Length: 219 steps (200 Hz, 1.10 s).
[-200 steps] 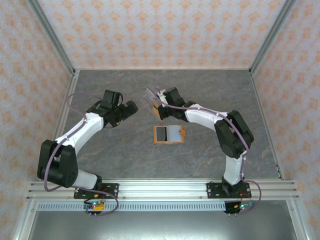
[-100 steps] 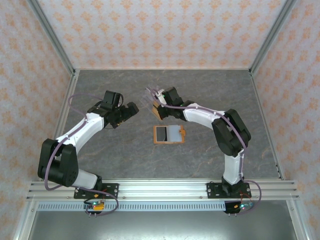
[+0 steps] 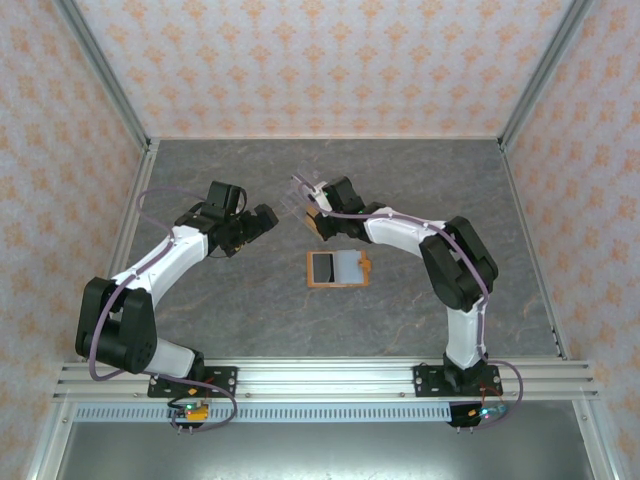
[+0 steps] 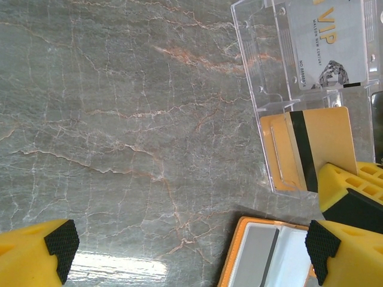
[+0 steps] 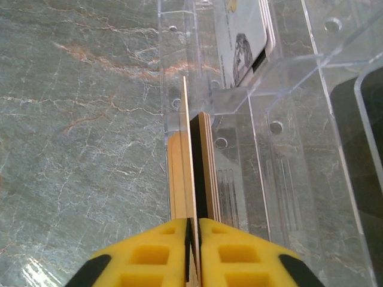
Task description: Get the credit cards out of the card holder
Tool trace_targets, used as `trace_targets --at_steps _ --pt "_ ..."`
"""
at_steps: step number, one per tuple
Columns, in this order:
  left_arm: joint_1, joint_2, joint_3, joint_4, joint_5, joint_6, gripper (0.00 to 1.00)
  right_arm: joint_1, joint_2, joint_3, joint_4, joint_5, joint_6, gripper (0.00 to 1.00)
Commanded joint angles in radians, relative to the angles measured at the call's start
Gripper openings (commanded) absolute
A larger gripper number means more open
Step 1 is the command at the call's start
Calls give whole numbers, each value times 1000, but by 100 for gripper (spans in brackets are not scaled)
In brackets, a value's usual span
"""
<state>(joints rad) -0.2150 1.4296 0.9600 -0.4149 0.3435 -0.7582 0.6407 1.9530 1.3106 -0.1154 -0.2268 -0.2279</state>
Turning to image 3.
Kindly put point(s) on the black credit card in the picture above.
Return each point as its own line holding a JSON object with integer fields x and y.
{"x": 322, "y": 267}

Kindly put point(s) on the orange card wallet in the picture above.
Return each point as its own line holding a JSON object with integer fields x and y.
{"x": 367, "y": 263}

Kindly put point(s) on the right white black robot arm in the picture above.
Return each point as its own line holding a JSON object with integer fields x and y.
{"x": 400, "y": 232}

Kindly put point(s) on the white frosted card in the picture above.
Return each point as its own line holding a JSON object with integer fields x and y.
{"x": 347, "y": 267}

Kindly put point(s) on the aluminium back edge strip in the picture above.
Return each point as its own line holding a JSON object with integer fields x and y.
{"x": 325, "y": 136}

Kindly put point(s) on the left control board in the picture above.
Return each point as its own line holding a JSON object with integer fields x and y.
{"x": 192, "y": 412}

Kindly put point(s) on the control board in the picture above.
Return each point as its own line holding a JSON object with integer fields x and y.
{"x": 192, "y": 412}
{"x": 480, "y": 414}

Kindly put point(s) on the grey metal front panel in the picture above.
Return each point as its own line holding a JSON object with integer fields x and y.
{"x": 325, "y": 450}

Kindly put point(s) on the right control board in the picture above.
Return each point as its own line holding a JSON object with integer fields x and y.
{"x": 480, "y": 414}

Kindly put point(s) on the aluminium floor rail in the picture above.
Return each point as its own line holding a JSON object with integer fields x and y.
{"x": 146, "y": 170}
{"x": 520, "y": 200}

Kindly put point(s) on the aluminium mounting rail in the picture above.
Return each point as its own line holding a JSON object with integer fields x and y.
{"x": 325, "y": 380}

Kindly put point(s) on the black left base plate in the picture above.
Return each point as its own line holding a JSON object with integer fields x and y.
{"x": 225, "y": 380}

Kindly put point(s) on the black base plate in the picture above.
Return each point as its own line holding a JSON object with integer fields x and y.
{"x": 225, "y": 380}
{"x": 425, "y": 382}

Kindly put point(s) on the aluminium frame post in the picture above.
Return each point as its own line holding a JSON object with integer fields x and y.
{"x": 541, "y": 75}
{"x": 106, "y": 75}

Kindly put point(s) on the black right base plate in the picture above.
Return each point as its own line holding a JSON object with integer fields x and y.
{"x": 425, "y": 382}

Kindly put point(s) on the aluminium front frame leg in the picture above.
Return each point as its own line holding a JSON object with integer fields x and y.
{"x": 49, "y": 450}
{"x": 602, "y": 450}

